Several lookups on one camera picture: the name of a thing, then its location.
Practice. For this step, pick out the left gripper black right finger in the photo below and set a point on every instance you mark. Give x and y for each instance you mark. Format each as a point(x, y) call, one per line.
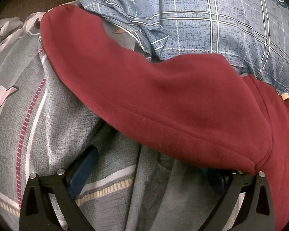
point(245, 204)

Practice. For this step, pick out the grey patterned bed sheet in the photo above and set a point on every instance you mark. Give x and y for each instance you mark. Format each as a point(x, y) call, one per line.
point(44, 127)

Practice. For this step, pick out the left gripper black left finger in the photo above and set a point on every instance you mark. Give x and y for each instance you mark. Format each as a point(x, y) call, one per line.
point(37, 210)

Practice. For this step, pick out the blue plaid pillow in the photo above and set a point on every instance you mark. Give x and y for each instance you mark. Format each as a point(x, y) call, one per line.
point(253, 35)

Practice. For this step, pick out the dark red garment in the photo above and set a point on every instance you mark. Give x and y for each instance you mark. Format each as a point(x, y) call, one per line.
point(193, 107)

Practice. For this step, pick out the white crumpled cloth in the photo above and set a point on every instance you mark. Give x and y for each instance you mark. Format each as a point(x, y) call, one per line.
point(11, 29)

